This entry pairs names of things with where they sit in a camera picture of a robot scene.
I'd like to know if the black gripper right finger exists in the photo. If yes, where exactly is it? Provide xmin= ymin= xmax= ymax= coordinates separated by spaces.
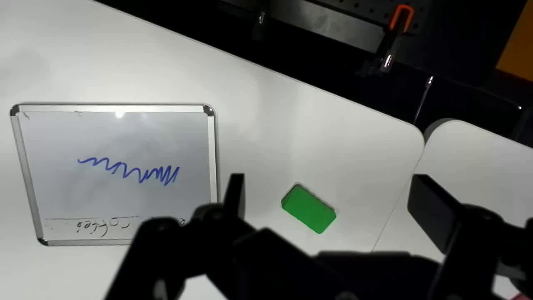
xmin=408 ymin=174 xmax=468 ymax=254

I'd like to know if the green duster block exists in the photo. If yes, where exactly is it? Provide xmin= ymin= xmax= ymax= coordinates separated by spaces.
xmin=281 ymin=185 xmax=336 ymax=234

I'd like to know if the small framed white board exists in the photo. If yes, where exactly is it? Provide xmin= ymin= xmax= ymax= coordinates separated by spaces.
xmin=10 ymin=104 xmax=218 ymax=245

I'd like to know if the orange black clamp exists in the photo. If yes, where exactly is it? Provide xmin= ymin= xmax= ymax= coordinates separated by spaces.
xmin=376 ymin=4 xmax=414 ymax=74

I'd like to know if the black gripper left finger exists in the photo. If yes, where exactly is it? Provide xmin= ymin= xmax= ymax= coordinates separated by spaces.
xmin=223 ymin=174 xmax=245 ymax=220

